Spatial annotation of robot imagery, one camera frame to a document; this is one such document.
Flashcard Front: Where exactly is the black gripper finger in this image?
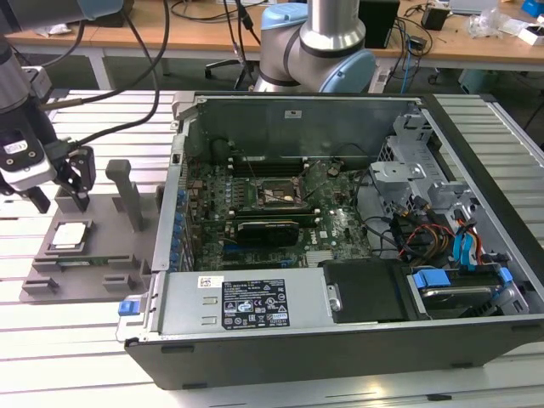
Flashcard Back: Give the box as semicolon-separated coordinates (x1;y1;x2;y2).
57;146;95;213
25;186;52;214

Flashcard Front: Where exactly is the silver CPU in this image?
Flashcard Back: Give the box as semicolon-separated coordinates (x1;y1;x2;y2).
50;222;89;251

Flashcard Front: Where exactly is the wire locking lever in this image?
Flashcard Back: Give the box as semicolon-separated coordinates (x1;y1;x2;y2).
237;149;258;180

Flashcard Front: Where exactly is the metal socket cover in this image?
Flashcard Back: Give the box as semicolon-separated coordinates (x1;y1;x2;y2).
292;160;337;201

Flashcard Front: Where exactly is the CPU socket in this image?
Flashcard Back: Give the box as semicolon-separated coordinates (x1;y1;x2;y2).
253;176;302;208

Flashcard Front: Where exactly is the grey parts rack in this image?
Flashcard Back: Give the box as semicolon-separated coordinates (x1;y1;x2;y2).
20;158;166;305

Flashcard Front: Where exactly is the green RAM stick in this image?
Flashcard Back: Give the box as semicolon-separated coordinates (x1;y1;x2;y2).
57;254;128;269

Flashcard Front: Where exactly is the silver power supply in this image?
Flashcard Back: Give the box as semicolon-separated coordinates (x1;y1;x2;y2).
157;268;337;337

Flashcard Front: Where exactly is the wooden desk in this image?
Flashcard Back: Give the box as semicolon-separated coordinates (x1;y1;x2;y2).
0;8;544;93

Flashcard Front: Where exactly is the black office chair base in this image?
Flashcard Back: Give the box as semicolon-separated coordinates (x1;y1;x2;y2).
205;58;261;93

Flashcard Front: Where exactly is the black RAM slot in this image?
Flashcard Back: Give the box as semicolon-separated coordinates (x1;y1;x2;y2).
230;167;309;176
229;161;309;167
230;212;320;224
229;164;309;171
228;206;319;215
229;156;309;164

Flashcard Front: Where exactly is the black expansion slot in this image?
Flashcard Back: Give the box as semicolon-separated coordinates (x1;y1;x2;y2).
224;252;298;267

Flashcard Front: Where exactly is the black graphics card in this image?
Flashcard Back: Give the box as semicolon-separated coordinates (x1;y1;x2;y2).
235;218;302;248

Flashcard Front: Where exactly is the green motherboard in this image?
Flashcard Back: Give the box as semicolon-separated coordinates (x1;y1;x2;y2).
180;157;377;272

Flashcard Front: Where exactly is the black PC case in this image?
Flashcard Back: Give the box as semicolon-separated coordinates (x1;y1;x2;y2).
115;89;544;391

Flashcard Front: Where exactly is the black plastic shroud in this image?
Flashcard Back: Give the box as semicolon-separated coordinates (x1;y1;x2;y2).
317;258;422;325

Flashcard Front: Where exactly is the white power strip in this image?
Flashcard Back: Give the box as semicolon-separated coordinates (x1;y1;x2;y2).
368;67;391;94

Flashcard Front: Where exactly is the silver metal drive cage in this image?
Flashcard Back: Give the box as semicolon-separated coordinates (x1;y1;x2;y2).
367;105;479;222

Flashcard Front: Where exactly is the hard disk blue carrier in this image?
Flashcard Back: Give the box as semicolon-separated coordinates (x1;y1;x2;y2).
405;266;519;320

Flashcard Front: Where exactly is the black power adapter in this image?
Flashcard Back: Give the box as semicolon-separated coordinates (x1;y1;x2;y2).
420;6;451;31

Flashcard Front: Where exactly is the pale teal box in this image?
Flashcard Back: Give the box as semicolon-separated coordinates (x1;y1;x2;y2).
459;67;498;95

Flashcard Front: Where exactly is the silver laptop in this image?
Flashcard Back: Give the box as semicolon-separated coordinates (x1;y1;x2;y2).
449;0;499;14

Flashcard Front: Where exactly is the clear plastic bag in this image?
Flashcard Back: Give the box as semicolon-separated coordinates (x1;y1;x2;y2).
465;7;526;40

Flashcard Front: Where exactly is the small white box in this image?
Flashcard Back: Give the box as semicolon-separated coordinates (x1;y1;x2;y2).
516;24;544;47

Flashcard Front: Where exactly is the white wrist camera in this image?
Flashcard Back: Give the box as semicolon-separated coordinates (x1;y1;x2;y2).
0;127;59;197

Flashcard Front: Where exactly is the grey camera box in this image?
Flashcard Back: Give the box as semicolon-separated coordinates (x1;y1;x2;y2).
20;65;53;103

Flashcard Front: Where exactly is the black camera cable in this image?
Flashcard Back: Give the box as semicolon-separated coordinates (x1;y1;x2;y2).
41;0;172;110
42;0;161;150

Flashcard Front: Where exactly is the power wire bundle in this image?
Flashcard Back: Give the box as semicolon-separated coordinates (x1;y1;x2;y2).
398;223;456;261

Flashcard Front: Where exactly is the blue data wire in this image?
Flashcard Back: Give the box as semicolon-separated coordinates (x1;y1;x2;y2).
461;229;480;273
451;232;467;269

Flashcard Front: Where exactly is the orange data wire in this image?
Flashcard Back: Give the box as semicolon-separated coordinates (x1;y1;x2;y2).
472;231;485;267

